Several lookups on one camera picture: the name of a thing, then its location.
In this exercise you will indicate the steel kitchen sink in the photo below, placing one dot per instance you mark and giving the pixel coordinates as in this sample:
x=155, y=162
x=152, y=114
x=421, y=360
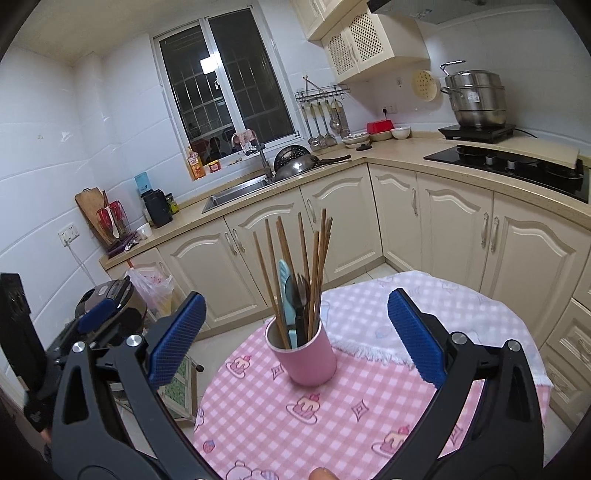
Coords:
x=235, y=194

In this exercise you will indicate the pink cloth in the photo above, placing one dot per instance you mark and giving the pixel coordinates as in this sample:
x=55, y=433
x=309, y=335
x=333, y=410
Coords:
x=244, y=137

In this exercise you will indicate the white framed window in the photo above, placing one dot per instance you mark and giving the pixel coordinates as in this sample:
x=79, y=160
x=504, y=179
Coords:
x=249, y=74

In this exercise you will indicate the cream lattice wall cabinet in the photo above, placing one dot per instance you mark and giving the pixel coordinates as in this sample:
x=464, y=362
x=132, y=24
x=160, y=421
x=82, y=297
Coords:
x=397, y=41

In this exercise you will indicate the clear plastic bag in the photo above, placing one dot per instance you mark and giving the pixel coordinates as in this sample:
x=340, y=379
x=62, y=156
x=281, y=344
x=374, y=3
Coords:
x=152, y=290

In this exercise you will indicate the row of hanging metal ladles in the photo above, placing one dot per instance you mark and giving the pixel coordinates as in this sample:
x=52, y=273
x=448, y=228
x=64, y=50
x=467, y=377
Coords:
x=323, y=129

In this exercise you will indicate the white checked fringed cloth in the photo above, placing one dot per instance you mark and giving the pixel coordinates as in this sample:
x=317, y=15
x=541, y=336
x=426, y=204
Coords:
x=461, y=300

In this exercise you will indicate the small white cup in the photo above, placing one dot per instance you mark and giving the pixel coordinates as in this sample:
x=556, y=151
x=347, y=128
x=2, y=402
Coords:
x=143, y=231

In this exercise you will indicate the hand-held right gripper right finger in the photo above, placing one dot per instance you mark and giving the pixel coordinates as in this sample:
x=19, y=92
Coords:
x=418, y=341

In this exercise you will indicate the purple tray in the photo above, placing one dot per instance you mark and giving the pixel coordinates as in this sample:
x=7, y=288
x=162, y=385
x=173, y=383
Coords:
x=122, y=247

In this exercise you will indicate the person's right hand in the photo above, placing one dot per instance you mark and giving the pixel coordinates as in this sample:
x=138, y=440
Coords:
x=324, y=474

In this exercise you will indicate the black gas stove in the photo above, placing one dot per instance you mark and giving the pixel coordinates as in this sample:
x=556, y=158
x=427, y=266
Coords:
x=508, y=173

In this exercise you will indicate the white bowl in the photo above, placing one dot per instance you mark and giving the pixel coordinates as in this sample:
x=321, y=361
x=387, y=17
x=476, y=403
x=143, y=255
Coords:
x=401, y=133
x=381, y=136

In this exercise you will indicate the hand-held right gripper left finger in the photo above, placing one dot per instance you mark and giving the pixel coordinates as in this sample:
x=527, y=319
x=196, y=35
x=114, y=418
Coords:
x=178, y=341

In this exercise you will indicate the white spatula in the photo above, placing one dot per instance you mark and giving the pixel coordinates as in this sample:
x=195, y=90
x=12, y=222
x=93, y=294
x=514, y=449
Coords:
x=112, y=224

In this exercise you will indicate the blue carton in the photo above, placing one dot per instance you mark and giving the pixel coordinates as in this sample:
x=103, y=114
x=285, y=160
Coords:
x=142, y=182

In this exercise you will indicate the group of wooden chopsticks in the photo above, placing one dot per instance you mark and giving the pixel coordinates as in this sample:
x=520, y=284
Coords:
x=323, y=249

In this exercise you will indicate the white wall socket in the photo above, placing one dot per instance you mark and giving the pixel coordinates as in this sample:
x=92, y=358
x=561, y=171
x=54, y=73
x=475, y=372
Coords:
x=68, y=234
x=390, y=110

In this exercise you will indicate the beige board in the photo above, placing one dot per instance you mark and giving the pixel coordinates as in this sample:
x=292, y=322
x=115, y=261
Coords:
x=531, y=150

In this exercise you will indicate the steel steamer pot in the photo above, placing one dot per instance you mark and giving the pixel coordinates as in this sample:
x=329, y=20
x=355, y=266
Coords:
x=475, y=101

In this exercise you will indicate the metal faucet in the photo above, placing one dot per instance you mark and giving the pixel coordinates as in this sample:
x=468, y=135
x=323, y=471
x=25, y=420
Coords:
x=263, y=159

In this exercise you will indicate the wooden cutting board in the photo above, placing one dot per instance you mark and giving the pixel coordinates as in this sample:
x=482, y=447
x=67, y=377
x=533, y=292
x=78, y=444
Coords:
x=87, y=207

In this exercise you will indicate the small dark jar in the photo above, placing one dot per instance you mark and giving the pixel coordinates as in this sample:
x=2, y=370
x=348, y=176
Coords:
x=172, y=204

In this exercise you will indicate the small yellow tub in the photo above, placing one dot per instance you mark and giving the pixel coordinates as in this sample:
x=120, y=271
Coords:
x=214, y=166

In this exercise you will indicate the red knife holder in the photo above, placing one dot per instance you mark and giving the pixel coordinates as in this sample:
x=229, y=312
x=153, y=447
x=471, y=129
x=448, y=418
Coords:
x=121, y=217

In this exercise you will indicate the pink checked tablecloth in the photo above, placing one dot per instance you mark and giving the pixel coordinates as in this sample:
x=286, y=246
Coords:
x=258, y=415

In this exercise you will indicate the range hood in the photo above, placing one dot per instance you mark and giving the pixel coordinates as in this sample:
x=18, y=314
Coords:
x=438, y=9

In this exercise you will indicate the silver rice cooker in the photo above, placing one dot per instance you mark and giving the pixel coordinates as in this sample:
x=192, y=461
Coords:
x=115, y=290

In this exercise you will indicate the pink cup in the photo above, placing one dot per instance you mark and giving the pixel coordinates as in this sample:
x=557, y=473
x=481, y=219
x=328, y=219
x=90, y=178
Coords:
x=304, y=360

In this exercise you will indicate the beige kitchen countertop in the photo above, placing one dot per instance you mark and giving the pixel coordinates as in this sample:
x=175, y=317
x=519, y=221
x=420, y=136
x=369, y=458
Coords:
x=397, y=152

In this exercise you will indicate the round yellow strainer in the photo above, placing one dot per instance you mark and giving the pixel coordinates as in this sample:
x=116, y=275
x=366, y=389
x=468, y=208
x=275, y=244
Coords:
x=425, y=85

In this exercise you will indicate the black induction cooker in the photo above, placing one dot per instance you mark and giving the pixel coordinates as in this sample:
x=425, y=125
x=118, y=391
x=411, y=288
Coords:
x=475, y=133

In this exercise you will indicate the cream solid wall cabinet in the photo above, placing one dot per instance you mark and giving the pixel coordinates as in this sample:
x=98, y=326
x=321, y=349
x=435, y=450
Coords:
x=318, y=14

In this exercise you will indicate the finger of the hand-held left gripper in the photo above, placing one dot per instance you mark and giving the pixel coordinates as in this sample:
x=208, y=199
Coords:
x=127, y=325
x=97, y=316

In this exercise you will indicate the cream base kitchen cabinets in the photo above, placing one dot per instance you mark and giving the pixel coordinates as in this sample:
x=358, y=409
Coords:
x=452, y=221

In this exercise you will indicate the black kettle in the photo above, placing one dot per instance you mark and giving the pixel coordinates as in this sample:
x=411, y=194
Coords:
x=157, y=210

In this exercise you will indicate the orange bottle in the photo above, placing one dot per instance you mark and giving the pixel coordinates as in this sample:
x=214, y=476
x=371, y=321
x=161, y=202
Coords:
x=196, y=166

